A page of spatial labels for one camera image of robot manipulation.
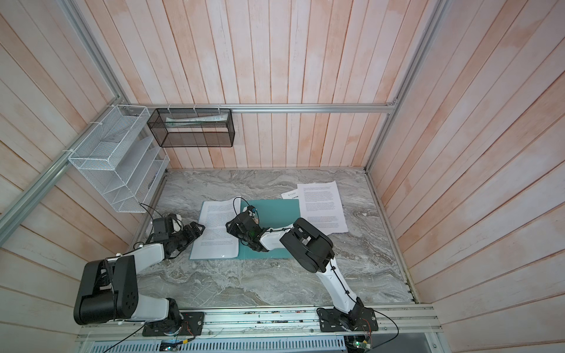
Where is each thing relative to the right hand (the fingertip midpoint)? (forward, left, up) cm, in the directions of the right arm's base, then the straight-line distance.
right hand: (226, 226), depth 95 cm
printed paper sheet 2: (+21, -29, -4) cm, 36 cm away
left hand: (-4, +10, 0) cm, 11 cm away
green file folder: (+7, -21, 0) cm, 22 cm away
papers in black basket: (+31, +22, +33) cm, 50 cm away
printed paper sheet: (-6, +4, -3) cm, 8 cm away
